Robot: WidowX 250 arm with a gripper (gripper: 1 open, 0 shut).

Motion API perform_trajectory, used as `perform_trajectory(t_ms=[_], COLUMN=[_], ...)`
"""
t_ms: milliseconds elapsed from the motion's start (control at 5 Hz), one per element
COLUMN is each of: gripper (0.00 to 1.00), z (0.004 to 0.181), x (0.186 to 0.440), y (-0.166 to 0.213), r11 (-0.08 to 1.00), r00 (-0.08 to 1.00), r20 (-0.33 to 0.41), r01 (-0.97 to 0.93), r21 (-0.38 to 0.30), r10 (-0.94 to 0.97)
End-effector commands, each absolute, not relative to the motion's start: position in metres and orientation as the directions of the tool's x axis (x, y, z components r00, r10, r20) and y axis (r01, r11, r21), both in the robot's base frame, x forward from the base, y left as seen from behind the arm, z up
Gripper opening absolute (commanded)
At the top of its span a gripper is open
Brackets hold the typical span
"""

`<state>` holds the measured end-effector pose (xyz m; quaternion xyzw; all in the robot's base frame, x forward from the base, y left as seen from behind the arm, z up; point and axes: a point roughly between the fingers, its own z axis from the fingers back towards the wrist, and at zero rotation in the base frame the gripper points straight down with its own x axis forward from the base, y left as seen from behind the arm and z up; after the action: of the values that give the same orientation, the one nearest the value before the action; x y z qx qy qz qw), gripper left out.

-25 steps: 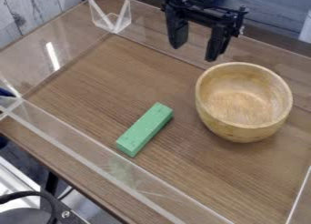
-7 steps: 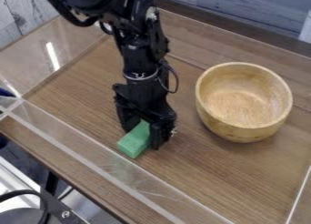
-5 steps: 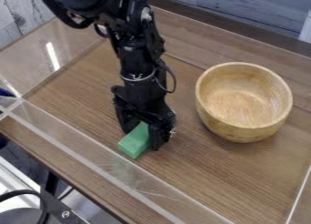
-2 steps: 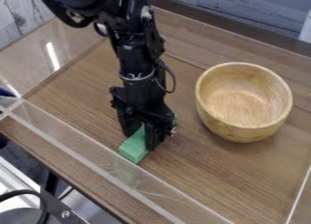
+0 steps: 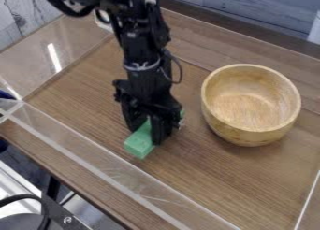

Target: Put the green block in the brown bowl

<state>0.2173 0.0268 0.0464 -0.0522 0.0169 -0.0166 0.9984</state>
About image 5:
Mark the black metal table bracket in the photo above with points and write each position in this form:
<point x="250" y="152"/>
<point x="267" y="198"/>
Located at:
<point x="60" y="218"/>

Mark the clear acrylic tray wall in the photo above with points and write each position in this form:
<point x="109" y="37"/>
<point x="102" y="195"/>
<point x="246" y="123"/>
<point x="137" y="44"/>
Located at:
<point x="197" y="183"/>

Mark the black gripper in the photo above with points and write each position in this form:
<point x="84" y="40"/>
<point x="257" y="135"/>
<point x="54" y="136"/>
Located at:
<point x="145" y="95"/>

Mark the brown wooden bowl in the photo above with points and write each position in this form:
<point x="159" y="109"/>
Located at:
<point x="250" y="104"/>

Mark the black table leg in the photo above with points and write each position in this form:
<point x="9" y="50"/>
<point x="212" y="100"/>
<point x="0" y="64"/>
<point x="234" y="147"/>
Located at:
<point x="54" y="188"/>

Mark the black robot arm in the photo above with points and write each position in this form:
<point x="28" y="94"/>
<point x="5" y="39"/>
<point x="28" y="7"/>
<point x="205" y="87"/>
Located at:
<point x="142" y="33"/>

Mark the green rectangular block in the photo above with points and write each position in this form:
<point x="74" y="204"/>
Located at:
<point x="138" y="144"/>

